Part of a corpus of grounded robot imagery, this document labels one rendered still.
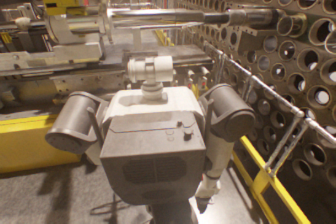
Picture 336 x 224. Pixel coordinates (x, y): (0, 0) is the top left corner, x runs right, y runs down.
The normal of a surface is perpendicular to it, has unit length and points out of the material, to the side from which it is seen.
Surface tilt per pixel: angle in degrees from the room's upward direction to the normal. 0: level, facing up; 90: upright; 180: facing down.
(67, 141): 100
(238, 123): 85
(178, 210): 40
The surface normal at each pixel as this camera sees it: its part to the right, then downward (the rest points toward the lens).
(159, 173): 0.08, 0.51
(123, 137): -0.03, -0.86
